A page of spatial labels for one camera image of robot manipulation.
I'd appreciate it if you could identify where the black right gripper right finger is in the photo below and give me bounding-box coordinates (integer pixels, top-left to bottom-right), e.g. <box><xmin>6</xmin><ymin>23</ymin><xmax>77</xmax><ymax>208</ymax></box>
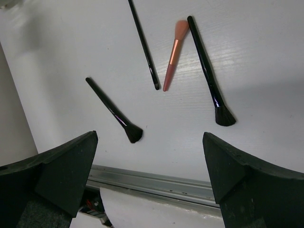
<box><xmin>202</xmin><ymin>132</ymin><xmax>304</xmax><ymax>228</ymax></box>

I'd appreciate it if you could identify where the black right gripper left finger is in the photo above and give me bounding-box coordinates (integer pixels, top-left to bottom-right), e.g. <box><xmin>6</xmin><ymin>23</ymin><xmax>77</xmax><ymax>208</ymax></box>
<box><xmin>0</xmin><ymin>131</ymin><xmax>98</xmax><ymax>228</ymax></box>

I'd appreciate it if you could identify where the black fan brush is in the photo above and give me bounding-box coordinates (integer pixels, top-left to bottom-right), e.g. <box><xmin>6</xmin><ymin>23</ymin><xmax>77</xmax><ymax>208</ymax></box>
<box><xmin>85</xmin><ymin>77</ymin><xmax>143</xmax><ymax>143</ymax></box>
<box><xmin>187</xmin><ymin>16</ymin><xmax>237</xmax><ymax>126</ymax></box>

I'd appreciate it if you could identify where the pink makeup brush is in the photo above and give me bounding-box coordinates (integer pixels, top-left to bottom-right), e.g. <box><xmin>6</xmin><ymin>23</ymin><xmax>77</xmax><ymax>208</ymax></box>
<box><xmin>163</xmin><ymin>20</ymin><xmax>189</xmax><ymax>92</ymax></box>

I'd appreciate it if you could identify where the white foam board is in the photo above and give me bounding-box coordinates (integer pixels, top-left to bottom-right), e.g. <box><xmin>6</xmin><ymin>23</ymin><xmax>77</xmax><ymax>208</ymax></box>
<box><xmin>70</xmin><ymin>187</ymin><xmax>225</xmax><ymax>228</ymax></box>

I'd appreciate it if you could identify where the thin black eyeliner brush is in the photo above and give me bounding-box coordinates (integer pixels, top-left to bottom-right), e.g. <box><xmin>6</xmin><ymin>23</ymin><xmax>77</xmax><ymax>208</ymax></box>
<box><xmin>128</xmin><ymin>0</ymin><xmax>160</xmax><ymax>90</ymax></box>

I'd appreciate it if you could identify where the aluminium rail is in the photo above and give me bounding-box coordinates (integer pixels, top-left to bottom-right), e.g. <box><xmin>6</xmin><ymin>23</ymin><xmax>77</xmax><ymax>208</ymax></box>
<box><xmin>87</xmin><ymin>165</ymin><xmax>219</xmax><ymax>208</ymax></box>

